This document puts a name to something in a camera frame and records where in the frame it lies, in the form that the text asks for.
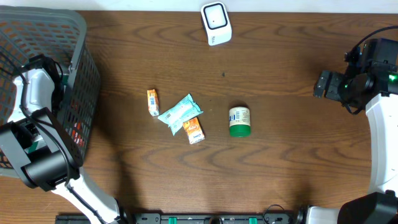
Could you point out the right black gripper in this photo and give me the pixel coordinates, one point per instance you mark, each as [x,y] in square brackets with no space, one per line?
[332,89]

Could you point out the green lid white jar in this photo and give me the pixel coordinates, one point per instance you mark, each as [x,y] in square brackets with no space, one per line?
[239,122]

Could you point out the small orange snack box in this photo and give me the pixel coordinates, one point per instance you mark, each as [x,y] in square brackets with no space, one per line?
[194,131]

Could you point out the teal wet wipes packet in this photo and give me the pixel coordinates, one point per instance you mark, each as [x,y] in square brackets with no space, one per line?
[183,111]

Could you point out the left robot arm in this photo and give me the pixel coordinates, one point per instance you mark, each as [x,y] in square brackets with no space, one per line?
[42,153]

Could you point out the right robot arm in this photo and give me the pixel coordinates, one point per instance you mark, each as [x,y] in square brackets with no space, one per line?
[375,93]

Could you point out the white barcode scanner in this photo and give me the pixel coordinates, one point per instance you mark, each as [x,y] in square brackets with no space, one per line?
[216,24]

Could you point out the grey plastic shopping basket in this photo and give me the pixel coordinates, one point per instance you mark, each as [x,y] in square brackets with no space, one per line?
[60,35]

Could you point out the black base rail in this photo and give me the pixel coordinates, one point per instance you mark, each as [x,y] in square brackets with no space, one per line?
[153,218]

